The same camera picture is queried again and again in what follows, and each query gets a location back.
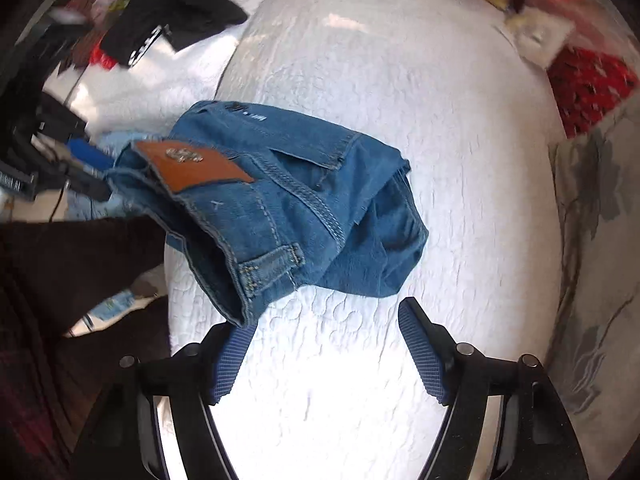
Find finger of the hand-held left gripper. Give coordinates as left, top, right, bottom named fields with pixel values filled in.
left=64, top=160, right=112, bottom=202
left=66, top=137, right=116, bottom=171

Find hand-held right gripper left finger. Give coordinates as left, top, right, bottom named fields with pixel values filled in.
left=75, top=322, right=258, bottom=480

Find black cloth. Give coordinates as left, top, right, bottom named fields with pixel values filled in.
left=100, top=0, right=249, bottom=68

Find white square packet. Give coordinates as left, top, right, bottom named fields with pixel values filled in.
left=500, top=7, right=576, bottom=68

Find dark plaid cloth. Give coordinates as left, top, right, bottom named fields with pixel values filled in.
left=0, top=300, right=173, bottom=480

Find white quilted bedspread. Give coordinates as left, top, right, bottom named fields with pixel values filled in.
left=42, top=0, right=566, bottom=480

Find beige floral duvet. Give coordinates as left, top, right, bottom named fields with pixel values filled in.
left=547, top=105, right=640, bottom=466

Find blue denim pants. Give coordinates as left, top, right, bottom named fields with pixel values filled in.
left=102, top=100, right=430, bottom=328

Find red floral cloth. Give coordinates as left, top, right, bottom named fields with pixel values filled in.
left=547, top=47, right=640, bottom=138

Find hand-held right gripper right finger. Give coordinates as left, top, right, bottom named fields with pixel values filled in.
left=397, top=297, right=588, bottom=480

